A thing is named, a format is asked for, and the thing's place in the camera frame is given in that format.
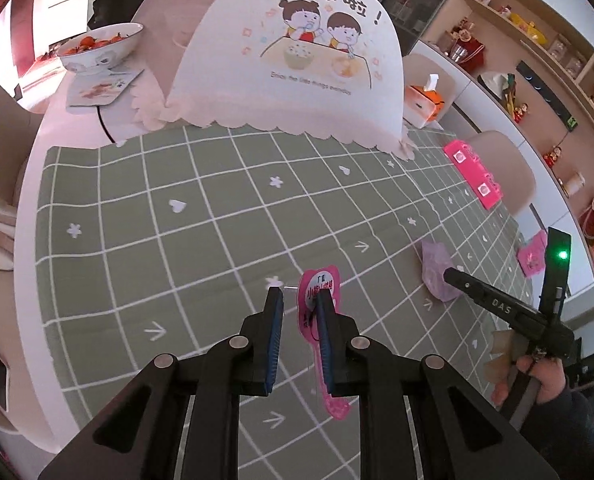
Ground red doll with bag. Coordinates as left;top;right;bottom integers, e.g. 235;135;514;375
444;20;485;73

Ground pink spoon-shaped wrapper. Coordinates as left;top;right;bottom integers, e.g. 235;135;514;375
297;267;352;419

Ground long pink box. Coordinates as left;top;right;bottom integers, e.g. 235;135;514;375
443;139;506;209

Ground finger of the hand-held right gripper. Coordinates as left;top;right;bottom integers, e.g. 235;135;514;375
443;267;479;303

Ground person's right hand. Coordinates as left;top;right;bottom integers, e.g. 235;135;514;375
492;355;569;408

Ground clear wine glasses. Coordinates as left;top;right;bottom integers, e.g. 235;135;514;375
547;35;585;78

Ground wooden open wall shelf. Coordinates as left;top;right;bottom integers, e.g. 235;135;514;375
422;0;594;281

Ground pile of red fruits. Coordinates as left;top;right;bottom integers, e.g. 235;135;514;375
59;30;128;57

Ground orange white tissue box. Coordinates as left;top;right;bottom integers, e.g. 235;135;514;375
402;74;446;127

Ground black wall hook rail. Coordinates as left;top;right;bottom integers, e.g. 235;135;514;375
516;60;579;132

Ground green checked tablecloth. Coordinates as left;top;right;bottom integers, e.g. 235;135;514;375
34;125;535;480

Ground white patterned bowl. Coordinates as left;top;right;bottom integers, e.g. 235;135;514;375
57;22;145;77

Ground white printed food cover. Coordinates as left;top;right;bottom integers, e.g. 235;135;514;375
131;0;414;161

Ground white lower cabinet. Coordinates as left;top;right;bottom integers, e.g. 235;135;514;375
407;40;594;281

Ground black cable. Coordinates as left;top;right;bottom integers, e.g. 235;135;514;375
94;104;116;144

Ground purple snack wrapper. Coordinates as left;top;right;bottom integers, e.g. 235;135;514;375
421;240;462;303

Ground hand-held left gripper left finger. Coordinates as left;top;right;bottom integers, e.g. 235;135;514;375
37;286;284;480

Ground person's right forearm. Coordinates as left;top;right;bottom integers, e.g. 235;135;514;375
520;385;594;480

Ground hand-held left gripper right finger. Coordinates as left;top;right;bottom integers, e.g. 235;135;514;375
313;291;560;480

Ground beige tumbler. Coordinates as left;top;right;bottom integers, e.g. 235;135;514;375
563;172;587;198

